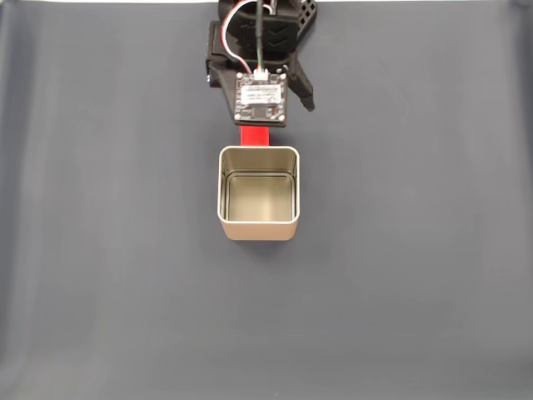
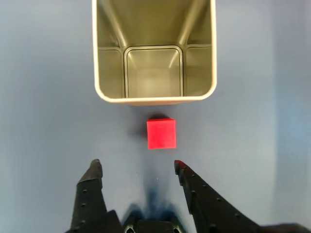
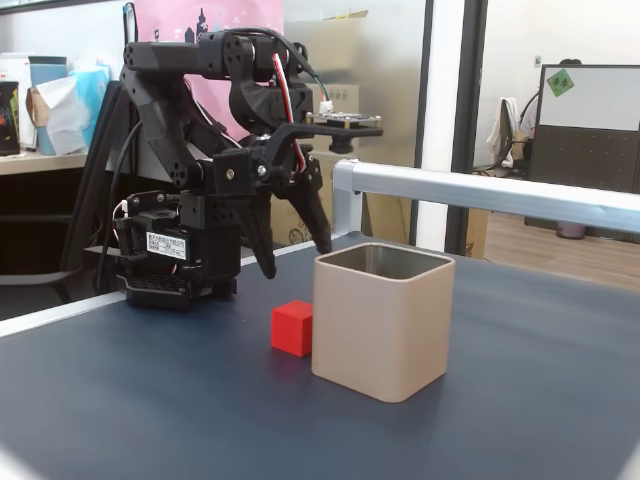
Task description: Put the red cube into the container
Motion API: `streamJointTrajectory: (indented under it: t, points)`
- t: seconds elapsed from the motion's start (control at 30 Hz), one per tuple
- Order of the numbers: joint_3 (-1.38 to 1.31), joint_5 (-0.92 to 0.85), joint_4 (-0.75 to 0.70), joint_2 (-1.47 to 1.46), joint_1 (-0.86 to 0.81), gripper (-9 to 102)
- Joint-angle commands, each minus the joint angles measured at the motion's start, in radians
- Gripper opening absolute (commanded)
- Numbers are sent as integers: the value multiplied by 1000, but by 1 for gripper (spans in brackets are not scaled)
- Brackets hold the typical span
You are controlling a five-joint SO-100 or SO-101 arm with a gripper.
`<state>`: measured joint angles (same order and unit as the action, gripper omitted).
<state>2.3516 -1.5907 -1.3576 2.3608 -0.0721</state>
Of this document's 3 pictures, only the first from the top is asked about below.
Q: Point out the red cube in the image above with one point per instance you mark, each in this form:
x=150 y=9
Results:
x=254 y=136

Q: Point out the dark blue table mat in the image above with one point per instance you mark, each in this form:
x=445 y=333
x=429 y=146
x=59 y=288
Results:
x=125 y=250

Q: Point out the beige metal square container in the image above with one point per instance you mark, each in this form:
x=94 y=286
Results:
x=258 y=232

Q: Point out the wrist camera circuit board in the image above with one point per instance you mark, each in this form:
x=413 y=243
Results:
x=260 y=98

